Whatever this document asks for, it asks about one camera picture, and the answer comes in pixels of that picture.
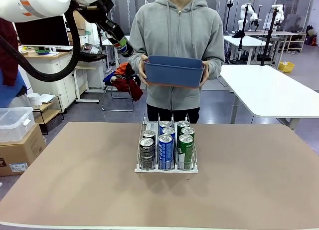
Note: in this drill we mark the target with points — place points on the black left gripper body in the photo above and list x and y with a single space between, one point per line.
107 20

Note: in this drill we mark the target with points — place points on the black Pepsi can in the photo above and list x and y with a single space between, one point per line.
125 50
147 155
149 133

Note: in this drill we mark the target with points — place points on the blue plastic bin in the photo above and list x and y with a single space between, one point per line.
174 72

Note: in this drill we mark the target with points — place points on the person's left forearm grey sleeve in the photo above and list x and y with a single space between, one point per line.
216 65

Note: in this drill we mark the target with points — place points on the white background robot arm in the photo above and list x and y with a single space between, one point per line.
280 15
253 14

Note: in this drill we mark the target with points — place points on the person's right forearm grey sleeve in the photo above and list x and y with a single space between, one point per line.
135 60

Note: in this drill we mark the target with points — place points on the person's right hand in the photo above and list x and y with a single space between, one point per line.
142 70

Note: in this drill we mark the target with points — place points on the person's left hand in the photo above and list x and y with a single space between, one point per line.
206 70

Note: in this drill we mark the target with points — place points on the white background table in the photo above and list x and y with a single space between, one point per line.
245 40
106 42

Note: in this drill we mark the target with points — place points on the stacked cardboard boxes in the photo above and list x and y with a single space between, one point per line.
81 28

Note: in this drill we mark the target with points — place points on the flat packaged item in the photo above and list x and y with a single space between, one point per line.
92 48

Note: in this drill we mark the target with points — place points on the black bag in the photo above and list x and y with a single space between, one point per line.
92 58

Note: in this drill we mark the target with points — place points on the wooden shelf table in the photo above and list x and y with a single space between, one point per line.
286 33

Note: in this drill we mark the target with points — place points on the red orange jacket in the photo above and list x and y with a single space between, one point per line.
134 90

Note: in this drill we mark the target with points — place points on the person in grey hoodie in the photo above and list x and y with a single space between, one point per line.
177 28

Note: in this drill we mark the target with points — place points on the small white side table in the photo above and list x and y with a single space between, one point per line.
83 90

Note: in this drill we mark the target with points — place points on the black computer monitor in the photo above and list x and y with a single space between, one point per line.
42 31

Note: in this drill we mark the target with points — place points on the black metal chair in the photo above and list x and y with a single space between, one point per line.
117 109

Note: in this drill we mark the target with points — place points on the yellow plastic crate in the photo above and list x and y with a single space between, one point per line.
286 67

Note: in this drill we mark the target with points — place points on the white desk cabinet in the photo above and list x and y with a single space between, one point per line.
49 90

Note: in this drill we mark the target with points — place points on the large white table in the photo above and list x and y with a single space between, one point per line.
269 90

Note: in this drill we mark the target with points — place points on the person in dark red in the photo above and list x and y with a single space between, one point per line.
8 53

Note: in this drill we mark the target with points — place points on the white paper roll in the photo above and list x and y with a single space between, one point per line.
34 99

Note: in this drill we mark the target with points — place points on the clear plastic storage box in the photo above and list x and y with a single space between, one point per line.
15 125

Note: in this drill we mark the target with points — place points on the clear can rack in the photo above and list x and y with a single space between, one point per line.
172 170

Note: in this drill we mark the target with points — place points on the large cardboard box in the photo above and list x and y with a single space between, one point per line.
22 152

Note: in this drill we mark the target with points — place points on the black camera stand pole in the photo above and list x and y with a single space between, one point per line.
269 40
243 33

